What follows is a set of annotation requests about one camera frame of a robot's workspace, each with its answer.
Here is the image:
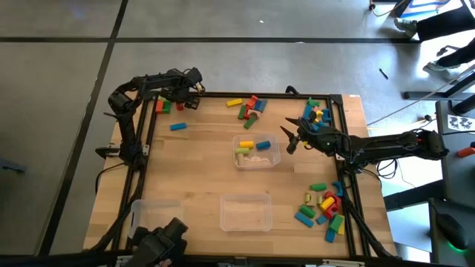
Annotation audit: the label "black bulky device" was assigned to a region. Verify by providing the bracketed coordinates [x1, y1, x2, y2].
[128, 217, 189, 267]

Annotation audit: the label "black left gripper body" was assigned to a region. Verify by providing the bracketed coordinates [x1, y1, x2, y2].
[163, 67, 205, 105]

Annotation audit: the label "clear plastic bin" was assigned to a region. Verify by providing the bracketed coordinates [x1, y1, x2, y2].
[128, 199, 186, 240]
[232, 133, 282, 171]
[219, 192, 274, 233]

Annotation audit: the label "grey side desk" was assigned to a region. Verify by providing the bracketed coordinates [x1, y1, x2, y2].
[428, 99, 475, 267]

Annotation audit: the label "black aluminium table frame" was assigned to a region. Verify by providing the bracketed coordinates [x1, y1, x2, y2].
[88, 90, 400, 260]

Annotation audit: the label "person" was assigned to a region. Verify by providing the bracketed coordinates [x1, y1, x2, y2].
[393, 0, 475, 73]

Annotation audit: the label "dark floor object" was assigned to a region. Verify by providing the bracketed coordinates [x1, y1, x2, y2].
[0, 157, 27, 175]

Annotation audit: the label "black stand legs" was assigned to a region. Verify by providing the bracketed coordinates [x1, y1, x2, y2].
[403, 70, 475, 116]

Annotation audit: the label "black computer mouse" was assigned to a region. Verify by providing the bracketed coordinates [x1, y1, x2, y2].
[434, 213, 471, 251]

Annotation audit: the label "blue and white bag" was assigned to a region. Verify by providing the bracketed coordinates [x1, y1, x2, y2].
[393, 0, 465, 19]

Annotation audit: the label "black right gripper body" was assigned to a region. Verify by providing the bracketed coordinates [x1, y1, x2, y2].
[295, 123, 347, 156]

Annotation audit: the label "white printed tag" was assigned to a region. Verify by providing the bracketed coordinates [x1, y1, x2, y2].
[447, 113, 475, 131]

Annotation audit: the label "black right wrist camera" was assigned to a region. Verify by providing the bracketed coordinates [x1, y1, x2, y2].
[286, 135, 301, 156]

